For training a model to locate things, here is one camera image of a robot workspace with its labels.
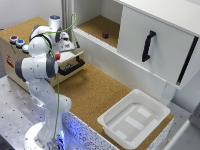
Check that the blue button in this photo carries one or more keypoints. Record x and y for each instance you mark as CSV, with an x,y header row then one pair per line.
x,y
20,42

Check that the wooden drawer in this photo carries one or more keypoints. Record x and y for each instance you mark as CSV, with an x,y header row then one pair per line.
x,y
74,56

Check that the green button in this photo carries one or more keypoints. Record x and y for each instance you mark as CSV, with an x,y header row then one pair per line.
x,y
25,48

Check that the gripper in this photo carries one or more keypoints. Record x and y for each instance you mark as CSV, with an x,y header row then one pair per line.
x,y
66,44

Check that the purple block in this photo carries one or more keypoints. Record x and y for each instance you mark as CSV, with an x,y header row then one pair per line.
x,y
105,34

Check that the white cabinet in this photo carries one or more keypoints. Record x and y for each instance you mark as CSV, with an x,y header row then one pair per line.
x,y
100,56

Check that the red button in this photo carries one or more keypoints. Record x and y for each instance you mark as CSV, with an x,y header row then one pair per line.
x,y
14,39

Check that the white plastic box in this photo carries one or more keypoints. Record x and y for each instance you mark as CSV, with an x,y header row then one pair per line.
x,y
133,120

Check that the white sliding door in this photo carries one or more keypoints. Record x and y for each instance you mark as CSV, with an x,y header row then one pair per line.
x,y
166,46

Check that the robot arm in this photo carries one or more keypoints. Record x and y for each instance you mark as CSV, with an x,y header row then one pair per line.
x,y
36,66

